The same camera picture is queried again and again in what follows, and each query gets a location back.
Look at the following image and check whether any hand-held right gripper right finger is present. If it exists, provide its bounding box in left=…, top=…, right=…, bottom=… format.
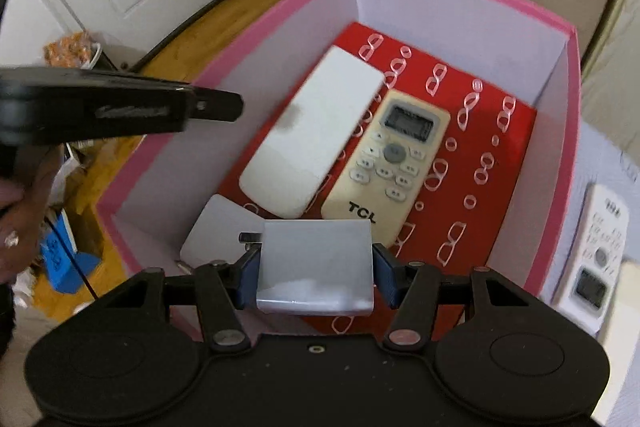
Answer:
left=371, top=242, right=533, bottom=352

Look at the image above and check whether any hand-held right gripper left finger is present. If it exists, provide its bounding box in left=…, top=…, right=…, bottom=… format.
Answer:
left=105, top=244, right=263, bottom=353

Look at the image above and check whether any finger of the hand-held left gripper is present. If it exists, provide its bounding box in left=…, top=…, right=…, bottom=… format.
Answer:
left=185, top=85, right=245, bottom=123

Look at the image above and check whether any pink shoe box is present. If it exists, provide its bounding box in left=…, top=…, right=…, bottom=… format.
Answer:
left=95, top=0, right=584, bottom=349

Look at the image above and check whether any white power adapter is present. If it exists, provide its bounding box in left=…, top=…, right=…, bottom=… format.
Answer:
left=238, top=219, right=376, bottom=316
left=179, top=194, right=267, bottom=266

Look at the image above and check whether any white thick remote control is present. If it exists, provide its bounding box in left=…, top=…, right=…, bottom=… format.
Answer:
left=238, top=45, right=386, bottom=220

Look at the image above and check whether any cream remote control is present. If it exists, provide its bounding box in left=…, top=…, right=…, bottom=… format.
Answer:
left=320, top=89, right=451, bottom=249

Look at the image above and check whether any white rounded remote control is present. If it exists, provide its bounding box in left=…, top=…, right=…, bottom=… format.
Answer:
left=552, top=184, right=630, bottom=334

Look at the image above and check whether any off-white slim remote control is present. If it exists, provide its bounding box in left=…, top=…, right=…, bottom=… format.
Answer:
left=597, top=259, right=640, bottom=359

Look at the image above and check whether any person's left hand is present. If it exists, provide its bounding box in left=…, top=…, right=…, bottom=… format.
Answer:
left=0, top=147, right=65, bottom=286

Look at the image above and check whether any orange snack bag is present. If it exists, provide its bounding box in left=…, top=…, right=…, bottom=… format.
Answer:
left=44, top=31, right=102, bottom=68

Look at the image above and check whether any blue box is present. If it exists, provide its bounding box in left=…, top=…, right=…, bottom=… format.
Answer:
left=42, top=211, right=102, bottom=294

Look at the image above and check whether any red printed paper sheet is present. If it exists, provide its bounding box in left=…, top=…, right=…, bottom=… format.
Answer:
left=215, top=22, right=539, bottom=334

